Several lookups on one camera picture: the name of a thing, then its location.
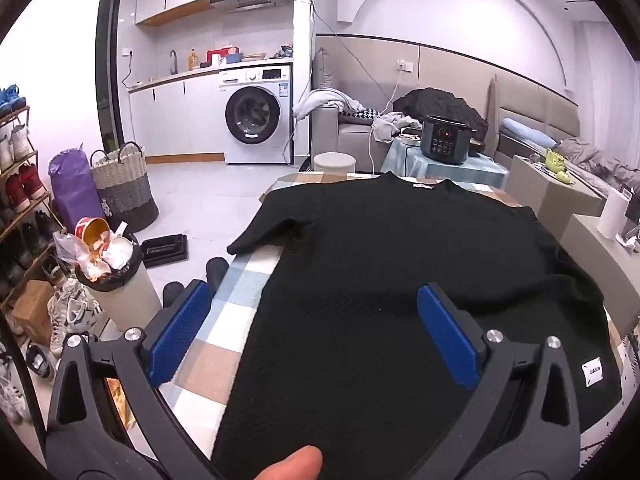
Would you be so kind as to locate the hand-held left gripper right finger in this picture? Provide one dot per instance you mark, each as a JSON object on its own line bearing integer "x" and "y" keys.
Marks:
{"x": 445, "y": 330}

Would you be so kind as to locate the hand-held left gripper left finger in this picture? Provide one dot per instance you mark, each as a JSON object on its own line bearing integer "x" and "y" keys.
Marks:
{"x": 180, "y": 330}

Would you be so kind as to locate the black knitted sweater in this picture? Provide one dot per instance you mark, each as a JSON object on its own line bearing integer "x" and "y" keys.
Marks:
{"x": 375, "y": 260}

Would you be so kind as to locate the black slipper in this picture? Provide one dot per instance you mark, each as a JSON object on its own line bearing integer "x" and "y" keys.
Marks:
{"x": 172, "y": 291}
{"x": 216, "y": 267}

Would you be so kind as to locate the checked tablecloth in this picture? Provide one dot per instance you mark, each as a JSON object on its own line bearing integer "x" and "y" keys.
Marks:
{"x": 225, "y": 360}

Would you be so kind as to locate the beige trash bin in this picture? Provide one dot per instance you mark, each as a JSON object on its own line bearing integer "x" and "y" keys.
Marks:
{"x": 130, "y": 295}

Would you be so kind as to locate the black floor tray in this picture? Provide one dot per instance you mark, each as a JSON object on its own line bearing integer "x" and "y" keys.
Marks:
{"x": 165, "y": 250}

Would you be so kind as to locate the pile of white sneakers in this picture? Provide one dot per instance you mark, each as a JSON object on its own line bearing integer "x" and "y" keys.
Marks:
{"x": 65, "y": 310}

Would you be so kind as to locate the red paper bucket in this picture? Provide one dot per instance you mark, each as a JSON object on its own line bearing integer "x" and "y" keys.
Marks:
{"x": 90, "y": 230}

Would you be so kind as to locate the cardboard box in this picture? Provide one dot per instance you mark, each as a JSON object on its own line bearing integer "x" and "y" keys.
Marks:
{"x": 32, "y": 310}

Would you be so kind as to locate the wicker laundry basket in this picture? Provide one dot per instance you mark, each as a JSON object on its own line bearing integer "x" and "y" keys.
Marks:
{"x": 122, "y": 185}

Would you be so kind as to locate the side table with teal cloth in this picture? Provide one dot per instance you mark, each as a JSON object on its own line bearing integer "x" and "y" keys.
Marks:
{"x": 475, "y": 170}

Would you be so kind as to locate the grey cabinet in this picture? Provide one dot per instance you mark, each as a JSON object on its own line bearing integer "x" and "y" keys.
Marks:
{"x": 540, "y": 195}
{"x": 600, "y": 270}

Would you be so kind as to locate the purple bag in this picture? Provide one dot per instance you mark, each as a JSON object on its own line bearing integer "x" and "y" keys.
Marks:
{"x": 72, "y": 185}

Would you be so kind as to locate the dark electric pressure cooker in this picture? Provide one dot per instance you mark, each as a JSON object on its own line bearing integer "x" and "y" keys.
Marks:
{"x": 442, "y": 142}

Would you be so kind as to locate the wooden shoe rack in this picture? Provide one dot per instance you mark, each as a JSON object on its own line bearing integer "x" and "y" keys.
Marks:
{"x": 25, "y": 216}

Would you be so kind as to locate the round white stool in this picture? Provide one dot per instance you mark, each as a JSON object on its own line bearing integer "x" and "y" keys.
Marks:
{"x": 334, "y": 162}

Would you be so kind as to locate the green toy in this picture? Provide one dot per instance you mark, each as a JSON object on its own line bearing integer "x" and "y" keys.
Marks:
{"x": 555, "y": 160}

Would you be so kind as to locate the paper towel roll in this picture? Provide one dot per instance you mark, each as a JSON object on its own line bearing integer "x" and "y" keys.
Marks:
{"x": 611, "y": 212}

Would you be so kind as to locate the white garment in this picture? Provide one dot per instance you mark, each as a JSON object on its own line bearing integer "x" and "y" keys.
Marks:
{"x": 390, "y": 127}

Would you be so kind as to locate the grey sofa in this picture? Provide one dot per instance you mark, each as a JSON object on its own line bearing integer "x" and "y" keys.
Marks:
{"x": 350, "y": 140}

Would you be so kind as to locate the blue pillow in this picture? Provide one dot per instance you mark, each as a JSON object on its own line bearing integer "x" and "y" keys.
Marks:
{"x": 525, "y": 132}

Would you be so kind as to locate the shoe rack with shoes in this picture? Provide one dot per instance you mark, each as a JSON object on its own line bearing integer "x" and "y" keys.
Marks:
{"x": 22, "y": 185}

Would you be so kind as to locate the white lower cabinets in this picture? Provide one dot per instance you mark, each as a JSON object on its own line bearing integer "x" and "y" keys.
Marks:
{"x": 170, "y": 115}

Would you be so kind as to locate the black knit garment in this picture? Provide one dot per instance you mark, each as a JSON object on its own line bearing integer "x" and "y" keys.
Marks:
{"x": 445, "y": 102}

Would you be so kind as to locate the grey bedding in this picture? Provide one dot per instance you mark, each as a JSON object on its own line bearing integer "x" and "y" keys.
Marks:
{"x": 595, "y": 157}

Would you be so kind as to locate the houndstooth cushion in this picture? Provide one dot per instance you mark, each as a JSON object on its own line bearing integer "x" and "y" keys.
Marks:
{"x": 362, "y": 115}

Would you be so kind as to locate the white washing machine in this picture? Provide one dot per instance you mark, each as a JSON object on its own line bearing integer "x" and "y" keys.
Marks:
{"x": 255, "y": 110}

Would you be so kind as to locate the grey padded headboard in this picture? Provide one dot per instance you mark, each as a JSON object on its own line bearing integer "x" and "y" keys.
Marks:
{"x": 530, "y": 95}

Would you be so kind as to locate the dark door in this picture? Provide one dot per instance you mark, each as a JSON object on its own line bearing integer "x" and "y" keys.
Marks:
{"x": 107, "y": 85}

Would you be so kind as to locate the light grey garment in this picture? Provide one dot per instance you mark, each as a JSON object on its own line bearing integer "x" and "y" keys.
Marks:
{"x": 320, "y": 97}

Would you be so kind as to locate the yellow bottle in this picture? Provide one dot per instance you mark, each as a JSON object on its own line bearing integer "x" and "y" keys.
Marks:
{"x": 193, "y": 62}

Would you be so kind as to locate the kitchen faucet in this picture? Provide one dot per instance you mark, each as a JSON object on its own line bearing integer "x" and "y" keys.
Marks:
{"x": 175, "y": 60}

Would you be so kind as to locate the red box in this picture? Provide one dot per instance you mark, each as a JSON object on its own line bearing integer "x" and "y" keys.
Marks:
{"x": 220, "y": 54}

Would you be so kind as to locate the white wall socket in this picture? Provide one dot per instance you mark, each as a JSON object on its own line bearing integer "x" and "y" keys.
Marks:
{"x": 404, "y": 66}

